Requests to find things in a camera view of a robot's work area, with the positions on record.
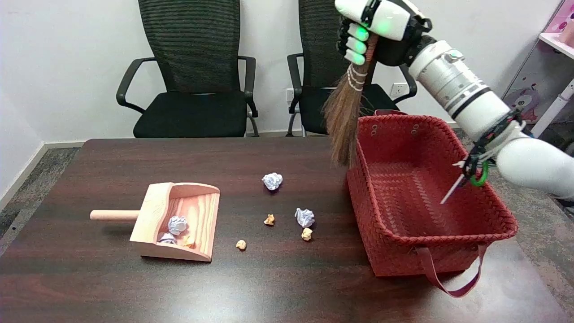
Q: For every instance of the white paper ball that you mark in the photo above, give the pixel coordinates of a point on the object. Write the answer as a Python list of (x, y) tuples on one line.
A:
[(305, 217), (272, 181), (177, 224), (167, 238)]

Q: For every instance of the red woven basket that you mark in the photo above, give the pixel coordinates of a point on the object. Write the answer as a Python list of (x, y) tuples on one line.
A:
[(403, 251)]

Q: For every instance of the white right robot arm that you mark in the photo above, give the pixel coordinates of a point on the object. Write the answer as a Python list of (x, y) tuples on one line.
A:
[(448, 80)]

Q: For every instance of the white desk leg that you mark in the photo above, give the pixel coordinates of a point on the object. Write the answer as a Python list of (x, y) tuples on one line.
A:
[(554, 107)]

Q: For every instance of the pink owl print shelf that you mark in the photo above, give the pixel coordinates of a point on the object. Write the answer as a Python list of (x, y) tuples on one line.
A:
[(538, 76)]

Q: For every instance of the black mesh office chair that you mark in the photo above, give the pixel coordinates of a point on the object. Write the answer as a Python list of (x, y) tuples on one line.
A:
[(193, 112), (314, 45)]

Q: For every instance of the pink cup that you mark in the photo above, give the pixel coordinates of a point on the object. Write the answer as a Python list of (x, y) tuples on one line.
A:
[(568, 33)]

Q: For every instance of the yellow paper ball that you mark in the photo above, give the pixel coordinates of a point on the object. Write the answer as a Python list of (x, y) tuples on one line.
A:
[(269, 219), (306, 233), (241, 244), (189, 241)]

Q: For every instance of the brown straw hand broom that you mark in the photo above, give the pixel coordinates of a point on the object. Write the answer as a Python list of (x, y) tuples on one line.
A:
[(343, 116)]

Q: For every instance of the wooden dustpan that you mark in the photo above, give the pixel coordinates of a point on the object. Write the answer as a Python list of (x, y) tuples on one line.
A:
[(152, 215)]

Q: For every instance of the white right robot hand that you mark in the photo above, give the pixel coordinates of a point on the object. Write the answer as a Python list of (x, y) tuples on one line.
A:
[(390, 22)]

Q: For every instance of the white wall socket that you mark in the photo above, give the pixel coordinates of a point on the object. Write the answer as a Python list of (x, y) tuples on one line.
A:
[(398, 89), (289, 94)]

